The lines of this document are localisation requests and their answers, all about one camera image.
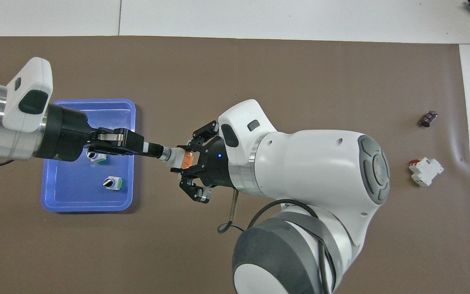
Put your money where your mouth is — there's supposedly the brown paper table mat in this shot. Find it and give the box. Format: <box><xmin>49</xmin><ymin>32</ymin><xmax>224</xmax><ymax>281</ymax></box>
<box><xmin>0</xmin><ymin>36</ymin><xmax>470</xmax><ymax>294</ymax></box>

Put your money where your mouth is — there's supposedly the rotary switch orange base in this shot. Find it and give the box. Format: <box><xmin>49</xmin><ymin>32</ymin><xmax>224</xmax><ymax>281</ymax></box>
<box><xmin>161</xmin><ymin>146</ymin><xmax>197</xmax><ymax>170</ymax></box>

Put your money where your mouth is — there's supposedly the white circuit breaker red lever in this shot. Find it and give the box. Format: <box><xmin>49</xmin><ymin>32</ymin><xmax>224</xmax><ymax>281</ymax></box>
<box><xmin>409</xmin><ymin>157</ymin><xmax>444</xmax><ymax>187</ymax></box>

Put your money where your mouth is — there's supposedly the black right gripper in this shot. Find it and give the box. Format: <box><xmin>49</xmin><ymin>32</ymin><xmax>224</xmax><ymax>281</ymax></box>
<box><xmin>172</xmin><ymin>121</ymin><xmax>239</xmax><ymax>203</ymax></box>

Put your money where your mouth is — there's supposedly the small dark terminal block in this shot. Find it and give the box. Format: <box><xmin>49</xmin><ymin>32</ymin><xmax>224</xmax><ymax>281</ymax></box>
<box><xmin>420</xmin><ymin>111</ymin><xmax>439</xmax><ymax>127</ymax></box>

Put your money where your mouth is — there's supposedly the rotary switch green base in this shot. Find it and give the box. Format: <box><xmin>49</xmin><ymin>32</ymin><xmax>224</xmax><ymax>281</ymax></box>
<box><xmin>87</xmin><ymin>151</ymin><xmax>107</xmax><ymax>165</ymax></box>
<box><xmin>102</xmin><ymin>176</ymin><xmax>123</xmax><ymax>191</ymax></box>

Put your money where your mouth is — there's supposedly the blue plastic tray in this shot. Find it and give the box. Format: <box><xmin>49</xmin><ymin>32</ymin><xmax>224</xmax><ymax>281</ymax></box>
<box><xmin>40</xmin><ymin>98</ymin><xmax>136</xmax><ymax>213</ymax></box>

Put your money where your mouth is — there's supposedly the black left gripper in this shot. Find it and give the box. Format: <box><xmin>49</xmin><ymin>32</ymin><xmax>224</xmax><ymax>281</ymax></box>
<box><xmin>35</xmin><ymin>103</ymin><xmax>163</xmax><ymax>162</ymax></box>

